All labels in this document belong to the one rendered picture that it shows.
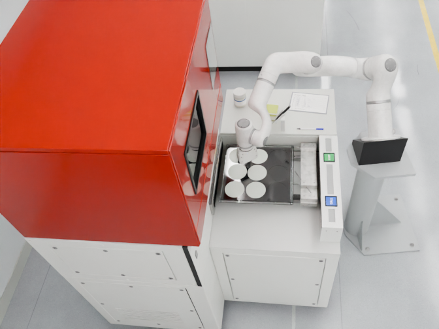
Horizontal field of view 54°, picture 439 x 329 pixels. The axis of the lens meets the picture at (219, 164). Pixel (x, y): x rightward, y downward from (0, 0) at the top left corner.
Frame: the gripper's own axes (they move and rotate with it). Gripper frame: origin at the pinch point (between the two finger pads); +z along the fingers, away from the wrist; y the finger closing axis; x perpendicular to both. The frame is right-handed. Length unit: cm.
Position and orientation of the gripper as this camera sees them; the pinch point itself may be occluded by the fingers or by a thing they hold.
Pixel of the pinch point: (247, 164)
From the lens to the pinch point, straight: 226.3
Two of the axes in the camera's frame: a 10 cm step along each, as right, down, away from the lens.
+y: 9.0, -4.0, 1.7
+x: -4.2, -6.9, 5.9
